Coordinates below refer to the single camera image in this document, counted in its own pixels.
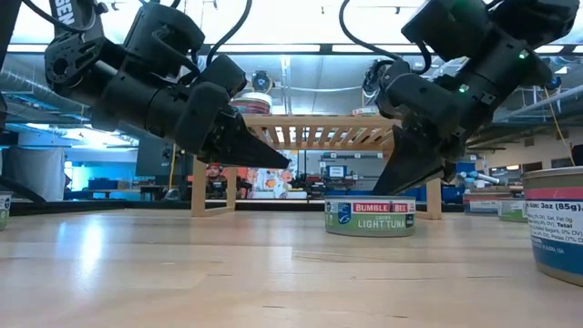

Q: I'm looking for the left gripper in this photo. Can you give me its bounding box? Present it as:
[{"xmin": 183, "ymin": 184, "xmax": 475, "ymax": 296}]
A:
[{"xmin": 174, "ymin": 53, "xmax": 292, "ymax": 170}]

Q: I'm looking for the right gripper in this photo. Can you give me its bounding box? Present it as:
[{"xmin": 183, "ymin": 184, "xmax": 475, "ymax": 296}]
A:
[{"xmin": 372, "ymin": 57, "xmax": 470, "ymax": 197}]

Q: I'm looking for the wooden slatted shelf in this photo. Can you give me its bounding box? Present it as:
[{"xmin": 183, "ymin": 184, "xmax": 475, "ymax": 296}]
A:
[{"xmin": 190, "ymin": 113, "xmax": 443, "ymax": 221}]

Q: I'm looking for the person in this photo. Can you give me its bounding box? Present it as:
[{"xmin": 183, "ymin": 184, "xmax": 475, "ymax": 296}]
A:
[{"xmin": 204, "ymin": 161, "xmax": 230, "ymax": 200}]

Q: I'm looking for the floral patterned cloth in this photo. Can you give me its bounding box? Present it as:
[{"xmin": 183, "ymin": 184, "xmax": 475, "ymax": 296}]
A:
[{"xmin": 248, "ymin": 169, "xmax": 300, "ymax": 200}]

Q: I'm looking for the ceiling light strip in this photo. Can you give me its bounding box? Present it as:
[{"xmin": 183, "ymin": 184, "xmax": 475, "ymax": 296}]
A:
[
  {"xmin": 245, "ymin": 44, "xmax": 322, "ymax": 54},
  {"xmin": 332, "ymin": 44, "xmax": 414, "ymax": 54}
]

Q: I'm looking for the grey cloth cover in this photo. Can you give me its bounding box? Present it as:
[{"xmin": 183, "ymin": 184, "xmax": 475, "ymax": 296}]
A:
[{"xmin": 0, "ymin": 145, "xmax": 68, "ymax": 201}]

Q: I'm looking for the black hanging camera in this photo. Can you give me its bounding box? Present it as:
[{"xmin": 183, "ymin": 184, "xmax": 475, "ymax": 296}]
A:
[{"xmin": 251, "ymin": 70, "xmax": 274, "ymax": 94}]

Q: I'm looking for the yellow hanging cable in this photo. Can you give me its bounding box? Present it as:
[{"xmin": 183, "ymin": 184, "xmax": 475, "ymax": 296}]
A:
[{"xmin": 168, "ymin": 143, "xmax": 179, "ymax": 190}]

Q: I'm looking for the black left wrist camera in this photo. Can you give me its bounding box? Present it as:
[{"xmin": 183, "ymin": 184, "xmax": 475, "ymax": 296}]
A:
[{"xmin": 123, "ymin": 2, "xmax": 207, "ymax": 74}]

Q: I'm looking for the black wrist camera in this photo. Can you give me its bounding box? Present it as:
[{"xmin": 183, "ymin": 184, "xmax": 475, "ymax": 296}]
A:
[
  {"xmin": 123, "ymin": 2, "xmax": 207, "ymax": 74},
  {"xmin": 400, "ymin": 0, "xmax": 500, "ymax": 63}
]

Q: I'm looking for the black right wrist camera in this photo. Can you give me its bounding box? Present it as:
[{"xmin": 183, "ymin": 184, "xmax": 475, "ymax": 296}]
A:
[{"xmin": 400, "ymin": 0, "xmax": 500, "ymax": 63}]

